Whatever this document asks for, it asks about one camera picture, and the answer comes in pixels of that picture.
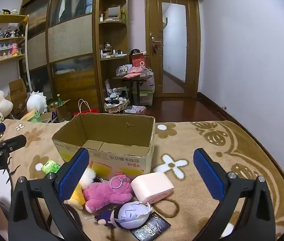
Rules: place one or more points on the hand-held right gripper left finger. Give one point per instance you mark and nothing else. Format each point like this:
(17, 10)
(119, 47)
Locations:
(74, 175)

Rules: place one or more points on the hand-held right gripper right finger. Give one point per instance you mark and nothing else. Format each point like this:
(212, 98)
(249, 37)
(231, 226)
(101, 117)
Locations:
(208, 174)

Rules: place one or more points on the yellow and white plush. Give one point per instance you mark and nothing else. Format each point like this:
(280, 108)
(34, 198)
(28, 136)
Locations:
(88, 178)

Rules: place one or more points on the green tissue packet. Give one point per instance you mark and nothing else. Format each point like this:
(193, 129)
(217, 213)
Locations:
(50, 167)

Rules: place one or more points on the pink plush bear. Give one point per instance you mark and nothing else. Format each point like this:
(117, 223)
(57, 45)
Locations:
(104, 193)

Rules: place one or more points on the printed cardboard box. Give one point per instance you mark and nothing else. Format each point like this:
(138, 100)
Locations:
(121, 162)

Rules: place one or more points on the pink roll cake plush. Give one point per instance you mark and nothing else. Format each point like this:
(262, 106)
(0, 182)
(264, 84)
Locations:
(149, 184)

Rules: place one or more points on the purple-haired plush doll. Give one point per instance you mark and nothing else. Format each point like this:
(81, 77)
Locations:
(131, 213)

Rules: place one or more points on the black tissue packet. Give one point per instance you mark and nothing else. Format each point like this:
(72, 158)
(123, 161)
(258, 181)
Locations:
(152, 227)

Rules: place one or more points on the green frog toy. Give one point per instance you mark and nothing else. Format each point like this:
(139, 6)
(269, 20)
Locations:
(36, 115)

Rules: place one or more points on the beige flower-print blanket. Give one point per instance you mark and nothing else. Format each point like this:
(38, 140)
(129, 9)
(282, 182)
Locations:
(187, 205)

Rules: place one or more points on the open brown cardboard box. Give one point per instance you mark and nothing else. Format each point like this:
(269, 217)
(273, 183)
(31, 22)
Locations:
(16, 90)

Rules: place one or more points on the white round plush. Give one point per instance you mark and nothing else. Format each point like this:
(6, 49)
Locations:
(36, 101)

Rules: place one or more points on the cardboard box with bottles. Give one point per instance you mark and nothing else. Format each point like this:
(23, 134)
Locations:
(61, 110)

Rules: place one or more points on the green bottle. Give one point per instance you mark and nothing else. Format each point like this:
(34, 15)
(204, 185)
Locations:
(59, 99)

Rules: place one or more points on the red shopping bag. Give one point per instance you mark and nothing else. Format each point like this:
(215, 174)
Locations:
(89, 111)

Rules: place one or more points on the wicker basket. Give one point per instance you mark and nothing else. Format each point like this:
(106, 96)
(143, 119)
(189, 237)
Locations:
(116, 108)

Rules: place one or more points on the pink plush figure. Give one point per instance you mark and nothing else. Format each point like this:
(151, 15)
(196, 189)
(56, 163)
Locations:
(15, 49)

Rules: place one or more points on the pink paper pack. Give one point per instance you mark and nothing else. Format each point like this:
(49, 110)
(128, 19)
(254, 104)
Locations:
(137, 109)

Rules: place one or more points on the row of dark figurines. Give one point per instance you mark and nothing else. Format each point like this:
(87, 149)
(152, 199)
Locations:
(6, 32)

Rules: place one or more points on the clear plastic storage box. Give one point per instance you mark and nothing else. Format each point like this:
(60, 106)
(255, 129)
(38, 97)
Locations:
(144, 98)

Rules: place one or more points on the small wooden table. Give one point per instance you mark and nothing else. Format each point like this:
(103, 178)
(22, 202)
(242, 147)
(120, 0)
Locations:
(138, 90)

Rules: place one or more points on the white-framed toy shelf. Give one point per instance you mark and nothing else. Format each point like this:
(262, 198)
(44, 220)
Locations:
(9, 18)

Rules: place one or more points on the wooden wardrobe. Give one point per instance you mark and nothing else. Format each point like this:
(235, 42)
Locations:
(69, 37)

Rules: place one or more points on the pink bag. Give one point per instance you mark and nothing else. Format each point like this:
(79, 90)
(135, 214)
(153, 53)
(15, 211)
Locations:
(134, 70)

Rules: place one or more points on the wooden corner shelf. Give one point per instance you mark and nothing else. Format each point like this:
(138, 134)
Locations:
(111, 57)

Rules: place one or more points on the red box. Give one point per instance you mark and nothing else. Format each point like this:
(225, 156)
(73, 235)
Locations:
(139, 60)

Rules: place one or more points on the small framed mirror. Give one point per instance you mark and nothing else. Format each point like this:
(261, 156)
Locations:
(114, 11)

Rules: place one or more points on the wooden door with glass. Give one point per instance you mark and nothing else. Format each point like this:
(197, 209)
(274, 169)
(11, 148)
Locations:
(154, 17)

